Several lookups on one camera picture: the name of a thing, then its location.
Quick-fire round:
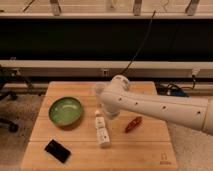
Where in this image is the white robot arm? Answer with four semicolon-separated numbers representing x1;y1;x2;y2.
93;75;213;135

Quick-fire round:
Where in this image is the black office chair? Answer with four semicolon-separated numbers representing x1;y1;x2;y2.
0;64;35;133

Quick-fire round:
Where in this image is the red chili pepper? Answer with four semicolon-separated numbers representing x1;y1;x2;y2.
125;117;142;133

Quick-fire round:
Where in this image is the green ceramic bowl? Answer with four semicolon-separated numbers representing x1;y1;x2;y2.
49;97;83;127

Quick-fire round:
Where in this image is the black hanging cable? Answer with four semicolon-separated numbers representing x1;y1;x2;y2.
118;9;157;78

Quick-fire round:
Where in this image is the white plastic bottle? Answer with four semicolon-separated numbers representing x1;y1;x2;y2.
95;110;110;148

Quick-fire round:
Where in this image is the black floor cable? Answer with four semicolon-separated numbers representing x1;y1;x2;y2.
156;74;198;98

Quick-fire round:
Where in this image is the wooden cutting board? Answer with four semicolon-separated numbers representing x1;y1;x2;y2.
20;80;179;171

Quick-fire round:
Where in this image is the black rectangular phone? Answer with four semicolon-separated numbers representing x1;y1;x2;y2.
45;140;71;163

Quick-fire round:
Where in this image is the clear plastic cup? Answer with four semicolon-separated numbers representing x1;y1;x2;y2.
92;82;106;105

